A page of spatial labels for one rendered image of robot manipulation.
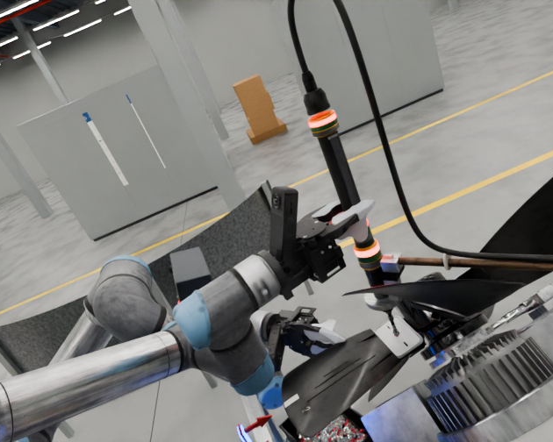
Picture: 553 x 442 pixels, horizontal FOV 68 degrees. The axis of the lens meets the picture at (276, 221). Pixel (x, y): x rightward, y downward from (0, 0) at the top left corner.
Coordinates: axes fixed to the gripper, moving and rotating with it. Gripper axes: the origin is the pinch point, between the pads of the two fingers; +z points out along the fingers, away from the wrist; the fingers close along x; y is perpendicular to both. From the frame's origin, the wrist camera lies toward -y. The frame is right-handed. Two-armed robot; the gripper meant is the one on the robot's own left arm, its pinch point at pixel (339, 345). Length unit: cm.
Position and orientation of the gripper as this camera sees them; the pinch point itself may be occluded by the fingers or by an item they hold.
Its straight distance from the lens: 90.4
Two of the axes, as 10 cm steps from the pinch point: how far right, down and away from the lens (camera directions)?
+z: 7.7, -0.5, -6.3
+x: 3.1, 9.0, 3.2
